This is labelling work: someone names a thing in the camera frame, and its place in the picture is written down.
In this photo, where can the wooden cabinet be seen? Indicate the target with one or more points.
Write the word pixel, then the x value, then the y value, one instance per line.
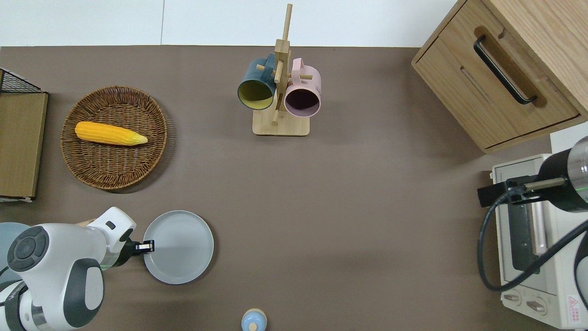
pixel 459 69

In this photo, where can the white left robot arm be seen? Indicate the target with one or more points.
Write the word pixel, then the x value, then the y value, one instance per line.
pixel 59 276

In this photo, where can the brown wicker basket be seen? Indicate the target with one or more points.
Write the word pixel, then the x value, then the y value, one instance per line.
pixel 115 161

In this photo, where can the light blue plate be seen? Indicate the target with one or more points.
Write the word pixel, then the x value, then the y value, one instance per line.
pixel 9 232

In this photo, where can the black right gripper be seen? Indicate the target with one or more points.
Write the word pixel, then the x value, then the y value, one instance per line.
pixel 494 194

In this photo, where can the gray plate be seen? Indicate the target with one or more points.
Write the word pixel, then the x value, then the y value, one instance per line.
pixel 183 253

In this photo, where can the yellow corn cob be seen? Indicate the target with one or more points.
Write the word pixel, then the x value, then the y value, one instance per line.
pixel 105 132

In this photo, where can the wooden mug tree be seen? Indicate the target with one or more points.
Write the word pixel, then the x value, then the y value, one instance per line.
pixel 281 125

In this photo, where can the white toaster oven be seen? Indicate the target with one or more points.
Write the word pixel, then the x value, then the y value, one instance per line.
pixel 556 276

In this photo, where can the small blue bottle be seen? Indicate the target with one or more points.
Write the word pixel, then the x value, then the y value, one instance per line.
pixel 254 319

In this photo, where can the pink mug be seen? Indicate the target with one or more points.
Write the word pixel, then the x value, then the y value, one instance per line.
pixel 308 80

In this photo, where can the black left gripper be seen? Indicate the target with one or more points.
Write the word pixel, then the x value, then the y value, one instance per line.
pixel 128 250

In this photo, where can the wooden plate rack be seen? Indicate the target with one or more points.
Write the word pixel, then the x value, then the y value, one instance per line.
pixel 87 223

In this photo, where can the dark blue mug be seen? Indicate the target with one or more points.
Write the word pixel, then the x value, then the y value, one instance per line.
pixel 255 73

